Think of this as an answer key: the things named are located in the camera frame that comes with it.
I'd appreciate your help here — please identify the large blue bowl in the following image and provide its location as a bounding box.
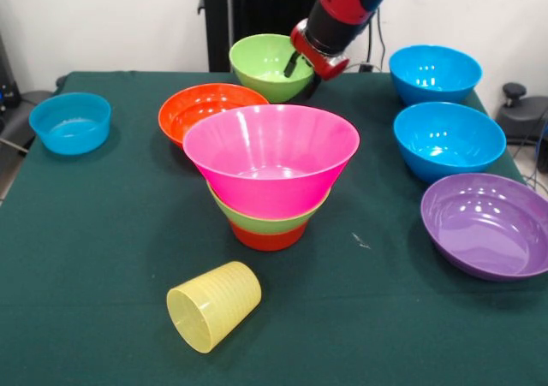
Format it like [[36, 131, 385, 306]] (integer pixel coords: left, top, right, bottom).
[[388, 45, 484, 104], [392, 101, 507, 185]]

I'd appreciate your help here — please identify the large pink bowl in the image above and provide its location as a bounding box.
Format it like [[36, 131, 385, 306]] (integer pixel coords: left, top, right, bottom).
[[182, 104, 361, 219]]

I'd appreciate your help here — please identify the dark green tablecloth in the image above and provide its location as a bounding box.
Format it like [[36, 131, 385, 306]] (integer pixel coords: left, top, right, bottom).
[[0, 69, 548, 386]]

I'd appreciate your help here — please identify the black hanging cable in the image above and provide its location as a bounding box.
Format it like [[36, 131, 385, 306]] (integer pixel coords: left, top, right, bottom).
[[342, 7, 388, 74]]

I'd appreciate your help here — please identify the small orange bowl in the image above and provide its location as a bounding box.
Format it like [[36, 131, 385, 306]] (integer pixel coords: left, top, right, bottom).
[[229, 221, 308, 252]]

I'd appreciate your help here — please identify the large orange-red bowl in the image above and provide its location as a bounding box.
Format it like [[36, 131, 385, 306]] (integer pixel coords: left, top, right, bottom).
[[158, 83, 271, 150]]

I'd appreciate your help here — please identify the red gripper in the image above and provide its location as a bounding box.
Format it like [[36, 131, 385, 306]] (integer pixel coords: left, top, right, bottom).
[[283, 18, 350, 98]]

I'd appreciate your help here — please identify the purple bowl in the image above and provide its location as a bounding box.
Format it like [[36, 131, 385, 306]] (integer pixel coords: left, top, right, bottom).
[[420, 172, 548, 282]]

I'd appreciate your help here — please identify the black stand with knob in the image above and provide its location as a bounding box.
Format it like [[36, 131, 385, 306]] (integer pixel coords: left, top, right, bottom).
[[496, 81, 548, 141]]

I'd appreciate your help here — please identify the green bowl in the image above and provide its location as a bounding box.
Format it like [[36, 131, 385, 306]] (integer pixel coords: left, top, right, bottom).
[[206, 180, 333, 235], [229, 34, 316, 104]]

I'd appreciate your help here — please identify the small blue bowl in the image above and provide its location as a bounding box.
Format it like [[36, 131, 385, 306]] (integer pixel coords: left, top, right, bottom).
[[28, 92, 112, 155]]

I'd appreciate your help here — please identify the black equipment box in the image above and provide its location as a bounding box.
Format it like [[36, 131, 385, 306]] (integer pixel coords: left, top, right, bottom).
[[0, 34, 22, 109]]

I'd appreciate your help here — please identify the yellow plastic cup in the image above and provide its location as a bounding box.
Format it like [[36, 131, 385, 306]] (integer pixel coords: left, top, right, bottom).
[[166, 260, 263, 354]]

